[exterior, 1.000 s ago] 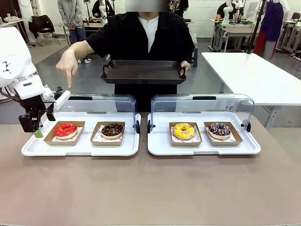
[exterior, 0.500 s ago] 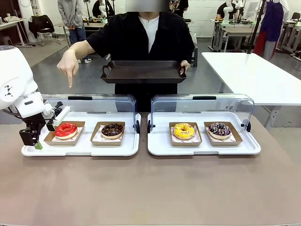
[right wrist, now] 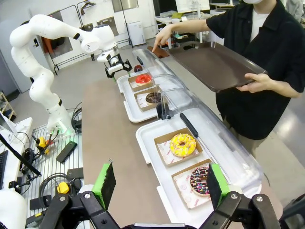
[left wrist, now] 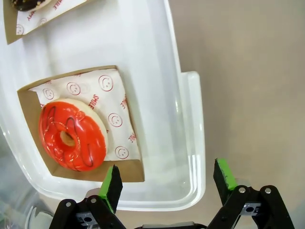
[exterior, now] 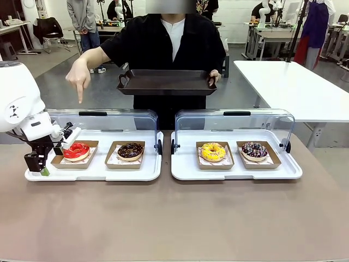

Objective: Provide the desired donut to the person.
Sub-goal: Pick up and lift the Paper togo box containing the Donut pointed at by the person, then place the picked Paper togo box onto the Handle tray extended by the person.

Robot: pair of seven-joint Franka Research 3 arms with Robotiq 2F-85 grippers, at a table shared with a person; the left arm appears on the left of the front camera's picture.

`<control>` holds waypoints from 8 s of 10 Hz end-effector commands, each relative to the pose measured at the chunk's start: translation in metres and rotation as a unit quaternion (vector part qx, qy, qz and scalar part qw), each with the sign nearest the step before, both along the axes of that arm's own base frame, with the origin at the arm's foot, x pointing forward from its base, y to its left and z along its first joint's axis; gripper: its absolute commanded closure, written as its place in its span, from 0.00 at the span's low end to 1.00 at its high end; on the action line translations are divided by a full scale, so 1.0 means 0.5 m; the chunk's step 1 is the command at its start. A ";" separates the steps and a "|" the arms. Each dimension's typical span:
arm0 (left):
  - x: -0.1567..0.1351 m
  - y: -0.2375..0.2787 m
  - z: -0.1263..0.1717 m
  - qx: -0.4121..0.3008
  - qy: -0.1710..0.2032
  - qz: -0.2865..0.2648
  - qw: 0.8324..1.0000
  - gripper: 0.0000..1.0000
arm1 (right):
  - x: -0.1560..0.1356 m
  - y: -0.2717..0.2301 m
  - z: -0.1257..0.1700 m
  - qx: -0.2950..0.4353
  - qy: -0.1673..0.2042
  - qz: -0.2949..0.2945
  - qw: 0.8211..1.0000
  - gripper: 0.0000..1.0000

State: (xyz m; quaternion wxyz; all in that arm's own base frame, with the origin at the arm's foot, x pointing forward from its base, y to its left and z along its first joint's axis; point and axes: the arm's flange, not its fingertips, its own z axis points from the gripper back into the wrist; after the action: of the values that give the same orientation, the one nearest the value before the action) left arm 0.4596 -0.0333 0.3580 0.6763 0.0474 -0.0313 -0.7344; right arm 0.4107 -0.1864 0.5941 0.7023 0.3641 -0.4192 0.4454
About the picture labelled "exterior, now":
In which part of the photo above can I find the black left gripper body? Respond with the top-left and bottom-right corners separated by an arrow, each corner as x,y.
27,138 -> 55,164

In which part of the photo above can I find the brown cardboard tray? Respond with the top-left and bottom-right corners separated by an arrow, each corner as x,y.
195,141 -> 235,170
104,140 -> 146,170
236,140 -> 282,170
50,140 -> 99,170

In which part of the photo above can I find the dark brown serving tray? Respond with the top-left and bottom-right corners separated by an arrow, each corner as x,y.
116,69 -> 218,97

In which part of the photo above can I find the person's right forearm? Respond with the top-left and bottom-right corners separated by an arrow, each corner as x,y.
78,47 -> 112,69

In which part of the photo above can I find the red glazed donut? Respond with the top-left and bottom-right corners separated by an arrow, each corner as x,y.
63,142 -> 91,163

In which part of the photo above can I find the chocolate donut with nuts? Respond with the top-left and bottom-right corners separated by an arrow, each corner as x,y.
117,142 -> 145,161

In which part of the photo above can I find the person in black shirt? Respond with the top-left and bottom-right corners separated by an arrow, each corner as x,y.
99,0 -> 227,130

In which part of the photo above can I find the yellow sprinkled donut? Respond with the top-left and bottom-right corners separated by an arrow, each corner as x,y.
201,142 -> 227,162

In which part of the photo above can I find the dark purple sprinkled donut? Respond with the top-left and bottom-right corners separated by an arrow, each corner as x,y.
242,141 -> 268,161

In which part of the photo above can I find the person's right hand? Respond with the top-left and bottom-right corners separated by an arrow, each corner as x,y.
65,58 -> 92,104

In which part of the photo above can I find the person's left hand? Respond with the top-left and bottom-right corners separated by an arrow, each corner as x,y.
208,69 -> 222,86

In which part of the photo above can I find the white printed paper liner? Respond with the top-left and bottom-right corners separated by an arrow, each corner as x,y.
113,145 -> 145,164
198,146 -> 233,165
240,146 -> 274,165
60,146 -> 97,165

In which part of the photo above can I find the white display case base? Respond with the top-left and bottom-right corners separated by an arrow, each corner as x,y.
24,129 -> 164,182
171,129 -> 304,181

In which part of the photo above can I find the clear display case lid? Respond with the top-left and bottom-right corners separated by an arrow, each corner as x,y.
46,109 -> 164,157
174,108 -> 296,154

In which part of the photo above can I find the black office chair with jacket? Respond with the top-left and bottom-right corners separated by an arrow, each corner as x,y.
33,17 -> 71,54

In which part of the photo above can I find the white desk with metal legs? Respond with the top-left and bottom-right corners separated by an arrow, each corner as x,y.
0,20 -> 38,55

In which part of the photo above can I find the bystander in grey hoodie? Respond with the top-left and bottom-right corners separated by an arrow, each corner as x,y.
67,0 -> 107,74

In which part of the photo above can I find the bystander in dark clothes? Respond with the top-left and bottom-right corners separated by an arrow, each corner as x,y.
106,0 -> 132,21

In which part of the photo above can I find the seated bystander in black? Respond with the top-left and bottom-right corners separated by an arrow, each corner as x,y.
250,0 -> 276,23

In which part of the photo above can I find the large white table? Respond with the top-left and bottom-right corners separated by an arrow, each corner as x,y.
233,59 -> 349,150

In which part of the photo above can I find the grey workbench table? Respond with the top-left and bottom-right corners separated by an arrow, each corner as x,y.
244,21 -> 304,61

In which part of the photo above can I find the black tripod pole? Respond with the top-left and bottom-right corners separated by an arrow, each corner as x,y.
285,0 -> 310,63

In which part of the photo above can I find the bystander in purple apron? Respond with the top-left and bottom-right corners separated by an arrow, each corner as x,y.
293,0 -> 336,70

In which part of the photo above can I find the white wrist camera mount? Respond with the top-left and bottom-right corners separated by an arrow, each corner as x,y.
51,122 -> 82,150

